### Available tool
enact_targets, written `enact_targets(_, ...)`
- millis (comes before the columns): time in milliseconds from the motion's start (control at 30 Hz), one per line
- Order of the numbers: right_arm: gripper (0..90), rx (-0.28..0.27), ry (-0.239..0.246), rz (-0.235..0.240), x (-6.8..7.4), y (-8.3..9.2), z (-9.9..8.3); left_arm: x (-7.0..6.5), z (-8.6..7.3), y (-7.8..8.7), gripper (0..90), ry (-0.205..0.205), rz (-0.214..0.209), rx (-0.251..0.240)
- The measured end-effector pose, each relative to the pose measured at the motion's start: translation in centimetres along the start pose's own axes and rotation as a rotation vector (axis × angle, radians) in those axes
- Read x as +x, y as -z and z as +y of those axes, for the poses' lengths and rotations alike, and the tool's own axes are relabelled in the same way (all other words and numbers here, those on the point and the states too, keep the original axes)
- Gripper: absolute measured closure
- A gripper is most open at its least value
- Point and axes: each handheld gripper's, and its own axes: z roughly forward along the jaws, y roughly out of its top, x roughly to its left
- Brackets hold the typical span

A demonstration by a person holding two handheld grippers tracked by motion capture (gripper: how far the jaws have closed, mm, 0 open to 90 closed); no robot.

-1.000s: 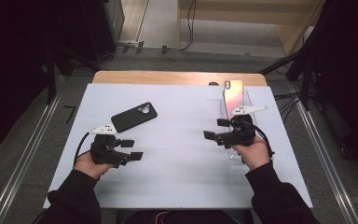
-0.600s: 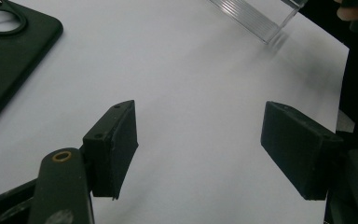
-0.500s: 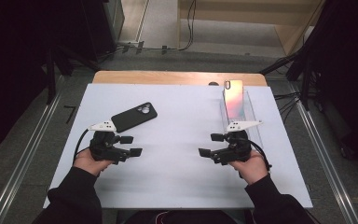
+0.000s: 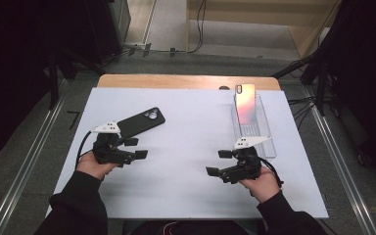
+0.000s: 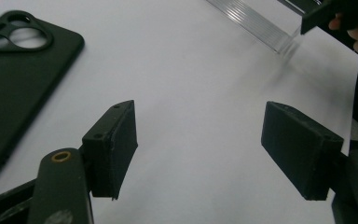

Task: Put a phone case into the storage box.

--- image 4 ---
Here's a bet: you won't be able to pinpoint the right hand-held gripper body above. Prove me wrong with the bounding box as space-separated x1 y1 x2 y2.
220 135 272 184

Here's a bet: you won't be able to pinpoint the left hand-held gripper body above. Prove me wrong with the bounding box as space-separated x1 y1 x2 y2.
90 121 138 168

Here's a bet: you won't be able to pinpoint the black phone case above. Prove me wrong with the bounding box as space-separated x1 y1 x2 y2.
117 107 166 139

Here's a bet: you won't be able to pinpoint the clear plastic rack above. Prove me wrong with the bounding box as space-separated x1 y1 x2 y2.
230 93 278 160

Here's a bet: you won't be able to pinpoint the iridescent phone case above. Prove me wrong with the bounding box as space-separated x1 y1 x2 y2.
234 83 258 125

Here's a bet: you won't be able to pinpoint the person's left hand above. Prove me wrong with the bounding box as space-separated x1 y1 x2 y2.
75 151 118 181

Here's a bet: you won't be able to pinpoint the person's right hand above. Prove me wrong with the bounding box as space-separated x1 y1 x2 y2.
238 165 282 204

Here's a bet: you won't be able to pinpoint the white board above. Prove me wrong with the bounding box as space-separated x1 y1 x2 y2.
45 87 330 219

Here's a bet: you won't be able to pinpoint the wooden table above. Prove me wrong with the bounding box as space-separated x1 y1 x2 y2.
97 73 282 92

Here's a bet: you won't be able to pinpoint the black metal stand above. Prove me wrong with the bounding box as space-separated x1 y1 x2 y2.
272 48 329 117
47 45 106 111

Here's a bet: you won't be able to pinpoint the dark cabinet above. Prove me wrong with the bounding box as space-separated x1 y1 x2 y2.
87 0 132 63

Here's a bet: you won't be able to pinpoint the black curtain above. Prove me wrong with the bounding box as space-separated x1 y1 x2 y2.
319 0 376 174
0 0 57 165

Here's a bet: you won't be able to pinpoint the light wooden shelf unit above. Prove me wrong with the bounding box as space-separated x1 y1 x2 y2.
185 0 344 59

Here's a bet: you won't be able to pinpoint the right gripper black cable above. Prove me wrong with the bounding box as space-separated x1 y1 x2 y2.
258 156 285 189

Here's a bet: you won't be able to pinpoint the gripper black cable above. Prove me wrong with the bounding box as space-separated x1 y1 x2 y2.
258 156 285 189
74 130 94 170

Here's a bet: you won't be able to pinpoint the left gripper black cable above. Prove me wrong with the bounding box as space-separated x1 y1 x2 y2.
74 130 94 170

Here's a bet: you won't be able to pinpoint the black floor cables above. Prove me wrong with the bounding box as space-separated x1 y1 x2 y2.
287 96 317 128

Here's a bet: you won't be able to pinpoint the metal floor rail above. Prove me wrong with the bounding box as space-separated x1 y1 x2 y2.
0 77 68 235
303 86 376 235

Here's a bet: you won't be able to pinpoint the black hanging cable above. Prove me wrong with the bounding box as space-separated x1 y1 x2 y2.
185 0 208 54

